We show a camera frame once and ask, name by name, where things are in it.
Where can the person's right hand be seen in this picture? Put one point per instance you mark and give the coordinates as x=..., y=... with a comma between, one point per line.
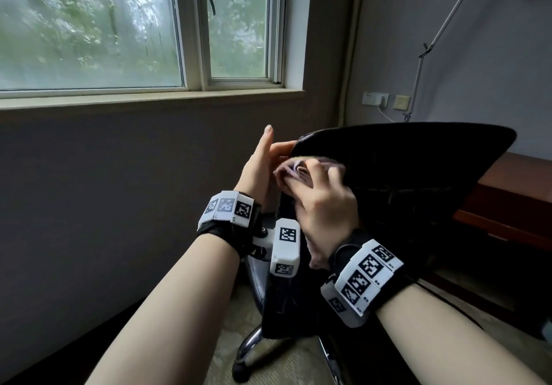
x=323, y=212

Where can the person's left hand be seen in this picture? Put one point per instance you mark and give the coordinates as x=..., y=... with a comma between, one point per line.
x=261, y=169

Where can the pink cleaning cloth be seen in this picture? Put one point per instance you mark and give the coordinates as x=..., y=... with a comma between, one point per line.
x=297, y=171

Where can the black office chair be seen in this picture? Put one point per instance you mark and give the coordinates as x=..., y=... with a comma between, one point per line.
x=388, y=182

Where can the person's left forearm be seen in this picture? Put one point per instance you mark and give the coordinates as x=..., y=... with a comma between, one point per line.
x=168, y=315

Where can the person's right forearm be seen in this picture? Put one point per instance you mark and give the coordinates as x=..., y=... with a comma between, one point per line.
x=448, y=341

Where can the left wrist marker band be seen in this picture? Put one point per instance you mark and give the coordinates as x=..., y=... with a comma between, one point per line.
x=228, y=216

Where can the wrist marker band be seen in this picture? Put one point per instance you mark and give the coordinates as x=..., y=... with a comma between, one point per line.
x=228, y=216
x=366, y=272

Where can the right wrist marker band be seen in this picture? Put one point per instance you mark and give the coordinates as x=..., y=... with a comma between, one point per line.
x=366, y=272

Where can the white charger plug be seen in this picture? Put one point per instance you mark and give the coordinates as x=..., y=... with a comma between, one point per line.
x=383, y=99

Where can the beige window sill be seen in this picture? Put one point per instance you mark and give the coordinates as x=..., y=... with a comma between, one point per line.
x=151, y=98

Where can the red wooden table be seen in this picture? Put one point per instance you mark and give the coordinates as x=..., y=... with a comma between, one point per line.
x=509, y=199

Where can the white wall socket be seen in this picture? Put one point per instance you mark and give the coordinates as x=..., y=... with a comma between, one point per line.
x=368, y=98

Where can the beige wall socket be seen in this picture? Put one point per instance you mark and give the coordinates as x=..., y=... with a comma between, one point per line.
x=401, y=102

